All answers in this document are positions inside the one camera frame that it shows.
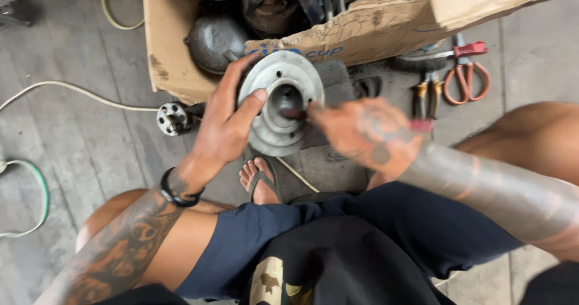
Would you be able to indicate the round metal part with holes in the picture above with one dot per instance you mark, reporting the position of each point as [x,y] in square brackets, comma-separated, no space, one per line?
[173,118]

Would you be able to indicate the dark metal object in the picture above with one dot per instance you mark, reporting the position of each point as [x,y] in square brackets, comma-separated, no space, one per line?
[11,6]

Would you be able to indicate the black wristband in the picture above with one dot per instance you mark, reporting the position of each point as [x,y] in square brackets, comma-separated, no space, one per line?
[174,200]

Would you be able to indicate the grey metal flange disc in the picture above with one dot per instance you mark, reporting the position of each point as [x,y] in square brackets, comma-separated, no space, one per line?
[289,70]

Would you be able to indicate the person's right fingers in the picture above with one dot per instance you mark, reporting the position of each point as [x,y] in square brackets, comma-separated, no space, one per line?
[323,117]

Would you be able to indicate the cardboard box of metal parts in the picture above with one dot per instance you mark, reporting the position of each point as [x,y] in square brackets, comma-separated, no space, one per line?
[375,33]

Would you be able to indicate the navy blue shorts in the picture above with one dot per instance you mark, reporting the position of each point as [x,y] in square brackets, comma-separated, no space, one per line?
[407,223]

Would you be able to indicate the grey flip-flop sandal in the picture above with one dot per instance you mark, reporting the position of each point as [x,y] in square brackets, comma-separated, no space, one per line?
[267,183]

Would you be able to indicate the person's right hand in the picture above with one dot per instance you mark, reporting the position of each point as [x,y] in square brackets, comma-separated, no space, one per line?
[371,137]

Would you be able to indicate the person's foot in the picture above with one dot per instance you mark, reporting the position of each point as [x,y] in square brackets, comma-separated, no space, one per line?
[253,171]

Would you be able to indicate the person's left hand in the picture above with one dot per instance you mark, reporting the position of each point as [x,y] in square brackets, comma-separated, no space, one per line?
[217,133]

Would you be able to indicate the small dark red tool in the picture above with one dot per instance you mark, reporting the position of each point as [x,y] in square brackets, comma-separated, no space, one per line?
[294,114]

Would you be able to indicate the small black part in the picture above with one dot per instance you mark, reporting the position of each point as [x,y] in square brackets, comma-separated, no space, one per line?
[366,88]

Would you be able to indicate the person's left leg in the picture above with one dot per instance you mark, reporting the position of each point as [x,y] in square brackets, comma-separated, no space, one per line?
[190,237]

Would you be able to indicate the black printed shirt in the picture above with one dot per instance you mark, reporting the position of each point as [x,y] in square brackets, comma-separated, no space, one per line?
[343,264]

